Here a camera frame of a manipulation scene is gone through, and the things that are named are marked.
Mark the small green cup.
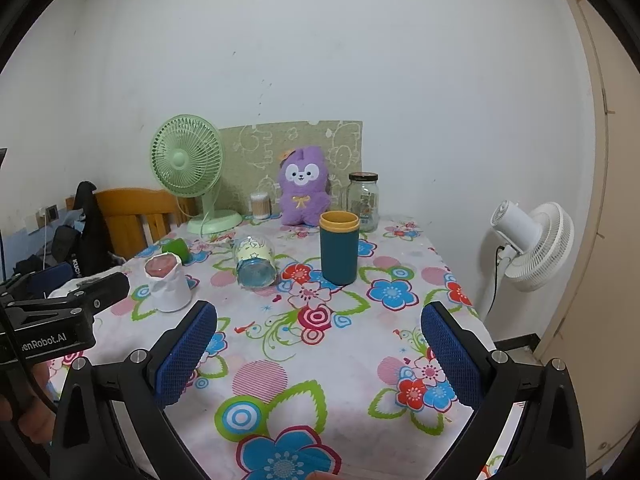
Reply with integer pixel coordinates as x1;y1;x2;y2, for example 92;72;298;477
161;238;191;266

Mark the black bag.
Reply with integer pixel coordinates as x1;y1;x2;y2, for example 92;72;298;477
51;180;120;280

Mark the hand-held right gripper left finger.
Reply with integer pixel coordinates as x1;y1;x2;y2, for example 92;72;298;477
50;300;218;480

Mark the cotton swab container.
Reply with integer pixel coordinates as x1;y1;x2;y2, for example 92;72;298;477
249;191;272;220

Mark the green desk fan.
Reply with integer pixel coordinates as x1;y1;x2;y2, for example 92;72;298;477
150;114;244;235

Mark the beige wooden door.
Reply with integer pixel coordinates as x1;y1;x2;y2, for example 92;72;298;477
536;0;640;463

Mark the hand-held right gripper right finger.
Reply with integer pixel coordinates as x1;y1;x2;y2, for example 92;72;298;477
421;301;587;480

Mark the purple plush toy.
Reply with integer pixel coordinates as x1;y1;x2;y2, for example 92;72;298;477
277;145;332;227

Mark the white paper cup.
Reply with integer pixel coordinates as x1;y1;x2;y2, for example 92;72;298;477
144;253;193;313

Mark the wooden chair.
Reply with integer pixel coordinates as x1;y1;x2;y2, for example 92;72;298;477
65;187;200;262

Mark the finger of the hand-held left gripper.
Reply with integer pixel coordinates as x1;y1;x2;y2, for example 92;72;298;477
74;271;131;313

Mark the floral tablecloth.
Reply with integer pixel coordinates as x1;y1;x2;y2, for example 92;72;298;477
47;211;523;480

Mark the green patterned board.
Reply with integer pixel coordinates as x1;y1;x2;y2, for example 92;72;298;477
218;120;363;217

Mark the black fan cable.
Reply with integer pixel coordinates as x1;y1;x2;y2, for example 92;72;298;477
477;244;505;322

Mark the teal cup with yellow rim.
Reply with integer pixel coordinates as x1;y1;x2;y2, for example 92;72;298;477
320;211;361;286

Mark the clear glass bottle with label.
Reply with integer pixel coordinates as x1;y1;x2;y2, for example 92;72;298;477
233;235;278;291

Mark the white charger cable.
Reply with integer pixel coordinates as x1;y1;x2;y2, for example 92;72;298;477
41;212;52;270

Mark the person's left hand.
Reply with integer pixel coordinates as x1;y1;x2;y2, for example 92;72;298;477
0;360;57;445

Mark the white standing fan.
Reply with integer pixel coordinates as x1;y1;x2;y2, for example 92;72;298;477
490;199;576;294

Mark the glass jar with black lid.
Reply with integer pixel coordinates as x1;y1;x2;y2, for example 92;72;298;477
347;172;380;234

